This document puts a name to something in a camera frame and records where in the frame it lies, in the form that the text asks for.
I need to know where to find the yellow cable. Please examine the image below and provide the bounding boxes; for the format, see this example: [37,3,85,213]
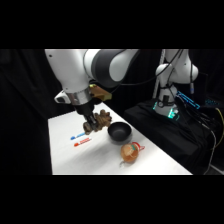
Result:
[215,107,224,149]

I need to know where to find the yellow wrist mount piece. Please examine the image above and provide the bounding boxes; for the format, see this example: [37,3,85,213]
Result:
[88,84,113,102]

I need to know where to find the black cloth-covered robot stand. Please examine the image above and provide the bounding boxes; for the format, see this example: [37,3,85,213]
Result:
[122,98,216,175]

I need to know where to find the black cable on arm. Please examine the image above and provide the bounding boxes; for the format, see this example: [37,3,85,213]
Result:
[118,49,188,101]

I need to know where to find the black bowl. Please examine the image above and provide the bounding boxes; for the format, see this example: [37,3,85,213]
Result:
[106,121,133,144]

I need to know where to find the black curtain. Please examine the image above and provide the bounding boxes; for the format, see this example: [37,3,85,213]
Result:
[0,49,224,175]

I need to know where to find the blue-lit control box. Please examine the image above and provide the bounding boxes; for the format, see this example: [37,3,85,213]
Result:
[175,90,202,111]

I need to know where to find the blue marker pen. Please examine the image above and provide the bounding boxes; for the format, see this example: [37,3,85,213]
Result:
[69,131,88,141]

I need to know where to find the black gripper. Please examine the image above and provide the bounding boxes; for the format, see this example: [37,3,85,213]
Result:
[73,100,102,129]

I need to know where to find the dark brown plush toy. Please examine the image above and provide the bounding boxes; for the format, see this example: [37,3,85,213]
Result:
[94,109,113,131]

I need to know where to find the red marker pen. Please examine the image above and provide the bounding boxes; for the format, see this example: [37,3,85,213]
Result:
[73,137,92,148]

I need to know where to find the orange plush with red hat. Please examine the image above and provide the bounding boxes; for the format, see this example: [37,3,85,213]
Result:
[119,141,146,168]

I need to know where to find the white grey wrist camera box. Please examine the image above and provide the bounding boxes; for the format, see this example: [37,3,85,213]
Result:
[53,90,68,105]

